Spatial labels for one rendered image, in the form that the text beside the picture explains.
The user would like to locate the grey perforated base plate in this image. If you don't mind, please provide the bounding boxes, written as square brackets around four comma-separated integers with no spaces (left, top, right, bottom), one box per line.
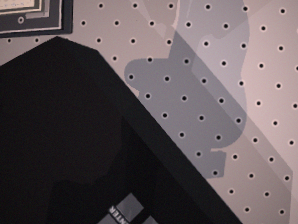
[0,0,298,224]

